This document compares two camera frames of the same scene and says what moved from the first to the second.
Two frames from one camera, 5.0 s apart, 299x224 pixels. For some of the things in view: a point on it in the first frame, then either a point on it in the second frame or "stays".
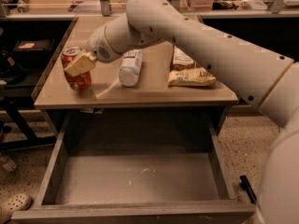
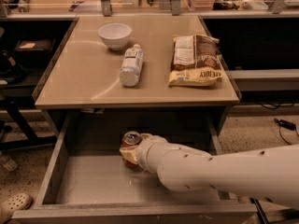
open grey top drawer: [138, 167] stays
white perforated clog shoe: [17, 203] stays
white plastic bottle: [131, 67] stays
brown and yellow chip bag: [185, 72] stays
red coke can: [79, 82] to [130, 139]
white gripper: [97, 46] to [142, 153]
